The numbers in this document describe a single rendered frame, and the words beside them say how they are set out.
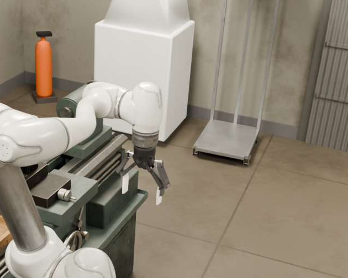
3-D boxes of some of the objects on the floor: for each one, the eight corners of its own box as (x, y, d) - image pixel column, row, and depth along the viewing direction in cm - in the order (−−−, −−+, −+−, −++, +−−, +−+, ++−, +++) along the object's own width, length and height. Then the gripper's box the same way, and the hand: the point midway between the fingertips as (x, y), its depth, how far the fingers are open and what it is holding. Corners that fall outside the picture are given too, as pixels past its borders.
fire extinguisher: (64, 97, 570) (64, 31, 541) (49, 107, 546) (48, 38, 517) (39, 91, 578) (37, 26, 549) (23, 101, 553) (20, 33, 525)
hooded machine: (186, 123, 536) (200, -31, 476) (163, 148, 486) (176, -20, 426) (117, 108, 555) (122, -42, 495) (89, 131, 504) (91, -32, 444)
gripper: (107, 138, 198) (105, 192, 208) (173, 157, 189) (168, 213, 198) (119, 130, 204) (116, 183, 214) (183, 149, 195) (178, 203, 204)
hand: (141, 194), depth 206 cm, fingers open, 13 cm apart
